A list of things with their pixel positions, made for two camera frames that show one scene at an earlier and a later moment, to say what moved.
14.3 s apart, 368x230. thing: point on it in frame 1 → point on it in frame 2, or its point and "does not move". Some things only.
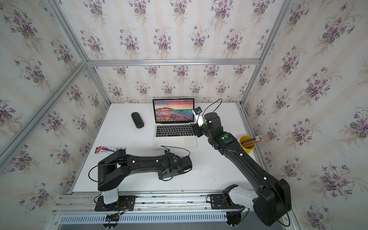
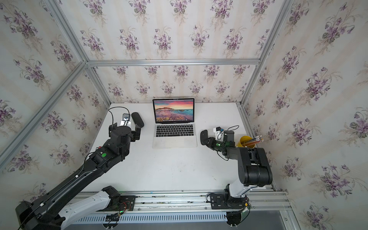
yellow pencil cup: x=248 y=149 does not move
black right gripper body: x=199 y=131 → x=215 y=144
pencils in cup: x=256 y=140 does not move
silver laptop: x=173 y=119 does not move
